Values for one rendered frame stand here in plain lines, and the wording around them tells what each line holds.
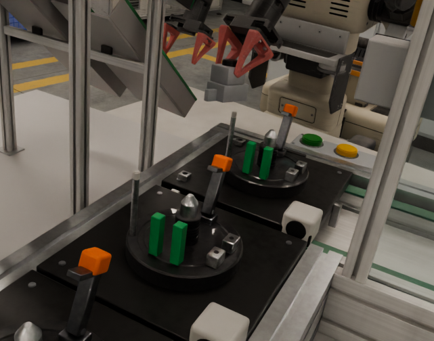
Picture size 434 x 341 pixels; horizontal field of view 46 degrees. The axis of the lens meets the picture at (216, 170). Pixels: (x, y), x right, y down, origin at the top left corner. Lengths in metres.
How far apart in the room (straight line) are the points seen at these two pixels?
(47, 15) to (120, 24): 0.15
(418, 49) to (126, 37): 0.43
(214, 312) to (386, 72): 0.31
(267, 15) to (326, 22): 0.56
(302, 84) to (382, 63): 0.98
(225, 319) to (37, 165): 0.63
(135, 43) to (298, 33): 0.74
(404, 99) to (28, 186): 0.67
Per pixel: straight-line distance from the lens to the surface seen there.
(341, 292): 0.68
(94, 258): 0.44
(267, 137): 0.79
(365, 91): 0.60
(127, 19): 0.80
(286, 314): 0.59
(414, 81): 0.56
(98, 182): 0.98
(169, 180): 0.78
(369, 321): 0.69
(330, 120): 1.52
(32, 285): 0.58
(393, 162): 0.58
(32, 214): 0.90
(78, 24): 0.66
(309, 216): 0.70
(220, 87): 0.88
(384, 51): 0.59
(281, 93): 1.56
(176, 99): 0.93
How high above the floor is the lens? 1.34
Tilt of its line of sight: 27 degrees down
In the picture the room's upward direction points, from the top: 8 degrees clockwise
